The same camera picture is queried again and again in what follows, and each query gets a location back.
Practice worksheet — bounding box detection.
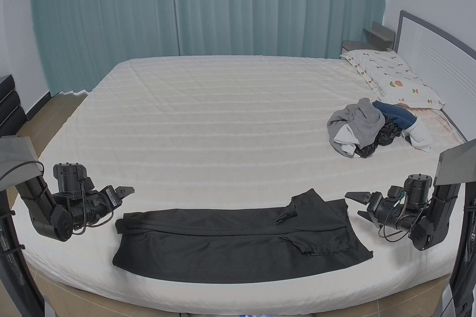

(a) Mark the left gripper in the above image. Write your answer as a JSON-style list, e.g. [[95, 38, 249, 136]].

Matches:
[[89, 186, 135, 221]]

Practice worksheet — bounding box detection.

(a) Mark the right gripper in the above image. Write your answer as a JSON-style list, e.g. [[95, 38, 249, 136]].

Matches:
[[345, 191, 405, 231]]

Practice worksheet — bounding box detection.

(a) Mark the black T-shirt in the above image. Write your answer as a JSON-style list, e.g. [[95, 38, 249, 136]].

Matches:
[[112, 188, 373, 278]]

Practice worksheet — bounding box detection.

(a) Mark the pile of clothes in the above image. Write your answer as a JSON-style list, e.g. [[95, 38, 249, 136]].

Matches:
[[327, 98, 433, 159]]

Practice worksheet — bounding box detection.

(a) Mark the bed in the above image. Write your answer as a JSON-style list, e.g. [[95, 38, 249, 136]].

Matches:
[[11, 10, 476, 314]]

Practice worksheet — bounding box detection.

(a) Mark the white printed pillow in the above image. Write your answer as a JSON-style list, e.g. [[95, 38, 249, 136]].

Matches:
[[340, 49, 445, 110]]

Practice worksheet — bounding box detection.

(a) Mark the black chest of drawers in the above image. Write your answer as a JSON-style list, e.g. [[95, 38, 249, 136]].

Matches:
[[0, 75, 27, 138]]

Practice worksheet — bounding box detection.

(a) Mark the grey bedside table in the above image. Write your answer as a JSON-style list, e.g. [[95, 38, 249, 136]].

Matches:
[[341, 21, 395, 51]]

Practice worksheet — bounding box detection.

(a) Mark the black braided cable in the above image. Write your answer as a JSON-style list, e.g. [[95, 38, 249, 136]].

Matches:
[[72, 209, 114, 236]]

